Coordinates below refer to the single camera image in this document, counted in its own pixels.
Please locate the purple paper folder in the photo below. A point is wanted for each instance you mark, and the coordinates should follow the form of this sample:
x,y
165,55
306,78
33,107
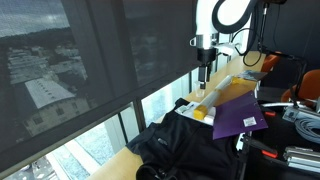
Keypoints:
x,y
233,116

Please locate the printed photo booklet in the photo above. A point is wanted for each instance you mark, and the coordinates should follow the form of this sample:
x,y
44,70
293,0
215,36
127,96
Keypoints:
x,y
251,76

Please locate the black zip jacket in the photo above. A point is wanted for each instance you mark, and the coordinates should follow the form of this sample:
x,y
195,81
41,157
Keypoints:
x,y
190,150

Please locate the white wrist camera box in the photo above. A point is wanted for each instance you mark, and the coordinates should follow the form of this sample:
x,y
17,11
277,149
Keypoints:
x,y
226,48

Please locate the clear plastic cup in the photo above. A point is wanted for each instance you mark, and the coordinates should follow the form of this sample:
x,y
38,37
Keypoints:
x,y
199,93

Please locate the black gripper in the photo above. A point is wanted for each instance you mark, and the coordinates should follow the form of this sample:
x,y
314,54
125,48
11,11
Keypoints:
x,y
206,58

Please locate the orange office chair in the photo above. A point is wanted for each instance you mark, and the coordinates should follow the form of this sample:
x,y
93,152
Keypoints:
x,y
310,83
270,63

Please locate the black clamp orange tip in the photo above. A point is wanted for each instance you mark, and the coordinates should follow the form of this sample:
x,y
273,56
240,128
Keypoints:
x,y
270,113
256,144

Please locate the dark roller window blind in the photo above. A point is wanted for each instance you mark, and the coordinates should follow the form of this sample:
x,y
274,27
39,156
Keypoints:
x,y
100,50

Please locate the silver metal bracket block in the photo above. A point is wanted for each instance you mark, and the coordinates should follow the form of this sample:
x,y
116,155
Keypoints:
x,y
293,115

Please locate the white foam tube yellow tape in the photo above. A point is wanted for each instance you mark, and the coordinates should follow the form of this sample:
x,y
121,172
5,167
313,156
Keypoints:
x,y
213,96

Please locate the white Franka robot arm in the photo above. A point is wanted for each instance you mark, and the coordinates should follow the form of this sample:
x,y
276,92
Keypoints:
x,y
206,20

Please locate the white curved tube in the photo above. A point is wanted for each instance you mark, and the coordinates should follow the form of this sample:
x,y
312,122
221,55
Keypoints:
x,y
276,104

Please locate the aluminium extrusion bar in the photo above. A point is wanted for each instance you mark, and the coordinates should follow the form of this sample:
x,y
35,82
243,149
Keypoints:
x,y
301,165
300,151

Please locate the white flat box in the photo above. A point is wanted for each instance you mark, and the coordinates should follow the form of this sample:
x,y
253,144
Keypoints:
x,y
186,109

